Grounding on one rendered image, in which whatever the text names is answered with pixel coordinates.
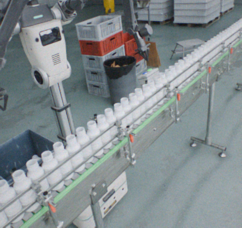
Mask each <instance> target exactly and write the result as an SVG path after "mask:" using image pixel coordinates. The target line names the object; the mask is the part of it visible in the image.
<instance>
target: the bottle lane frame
mask: <svg viewBox="0 0 242 228"><path fill-rule="evenodd" d="M240 44H241V47H242V39H240V40H239V42H237V43H236V44H235V45H234V46H232V47H236V49H233V50H232V54H231V53H230V62H229V63H230V65H229V67H230V66H231V65H232V64H234V63H235V62H236V60H237V59H238V58H239V57H241V56H242V48H240ZM239 49H240V52H239ZM228 52H229V51H227V52H226V53H224V54H223V55H222V56H221V57H220V58H219V59H217V60H216V61H215V62H214V63H213V64H212V65H211V66H215V67H214V68H211V70H210V73H208V83H209V86H208V88H209V87H210V86H211V85H212V84H213V83H214V82H215V81H216V80H217V73H218V71H219V70H220V69H221V68H222V70H223V71H222V74H223V73H224V72H225V71H226V67H227V64H225V63H227V62H228ZM223 59H224V62H223ZM223 64H224V67H225V68H223ZM206 73H207V70H204V71H203V72H202V73H201V74H200V75H199V76H197V77H196V78H195V79H194V80H193V81H191V82H190V83H189V84H188V85H187V86H186V87H184V88H183V89H182V90H181V91H180V92H181V93H184V95H182V94H181V95H180V100H179V101H178V111H179V112H180V114H179V117H180V116H181V115H182V114H183V112H185V111H186V110H187V109H188V108H189V106H190V105H192V104H193V103H194V102H195V101H196V100H197V99H198V98H199V97H200V96H201V95H202V94H203V93H204V92H205V88H206V87H205V84H202V83H201V78H202V82H203V83H206ZM201 84H202V88H204V89H202V88H201ZM170 105H172V110H174V111H175V96H174V97H173V98H171V99H170V100H169V101H168V102H167V103H164V105H163V106H161V108H160V109H159V110H157V111H156V112H154V114H153V115H151V116H150V117H149V118H147V120H146V121H144V122H143V123H142V124H140V125H138V127H137V128H136V129H134V130H133V131H132V132H133V133H134V134H137V136H133V142H132V153H134V154H135V155H136V157H134V158H135V160H136V159H137V158H138V157H139V156H140V155H141V154H142V153H143V152H144V151H145V150H146V149H147V148H148V147H149V146H150V145H151V144H152V143H153V142H154V141H155V140H156V139H157V138H159V137H160V136H161V135H162V134H163V133H164V132H165V131H166V130H167V129H168V128H169V127H170V126H171V125H172V124H173V123H174V122H175V121H174V119H175V118H172V117H171V116H170V111H171V110H170ZM125 145H127V151H128V152H129V147H128V139H127V137H126V136H125V138H124V139H123V140H122V141H120V142H119V143H118V144H117V145H115V147H113V148H112V149H109V150H110V151H109V152H108V153H107V154H104V153H103V154H104V156H103V157H102V158H101V159H98V161H97V162H96V163H95V164H93V165H92V166H91V167H90V168H89V169H86V168H85V169H86V172H84V173H83V174H79V175H80V177H79V178H77V179H76V180H73V182H72V184H70V185H69V186H65V187H66V188H65V189H63V191H62V192H60V193H59V192H57V193H58V195H57V196H55V197H54V201H53V202H55V203H56V204H57V205H58V206H57V207H56V208H55V210H56V211H55V214H56V215H57V218H58V220H59V221H63V222H64V223H63V225H64V226H63V227H64V228H67V227H68V226H69V225H70V224H71V223H72V222H73V221H74V220H75V219H76V218H77V217H78V216H79V215H80V214H81V213H82V212H83V211H84V210H85V209H86V208H87V207H88V206H89V205H91V204H92V200H91V195H90V193H91V191H92V189H93V188H94V187H95V186H96V185H98V184H99V183H100V181H101V180H105V181H106V185H107V187H108V186H110V185H111V184H112V183H113V182H114V180H116V179H117V178H118V177H119V176H120V174H121V173H123V172H124V171H125V170H126V169H127V168H128V167H129V166H130V160H128V159H127V158H126V157H125V153H126V151H125V149H124V146H125ZM41 207H42V208H41V209H40V210H39V211H38V212H37V213H33V212H32V214H33V216H32V217H31V218H30V219H29V220H27V221H24V220H23V222H24V224H23V225H21V226H20V227H19V228H56V227H55V226H54V225H55V224H54V222H53V220H52V216H51V214H50V210H49V209H48V207H46V206H43V205H41Z"/></svg>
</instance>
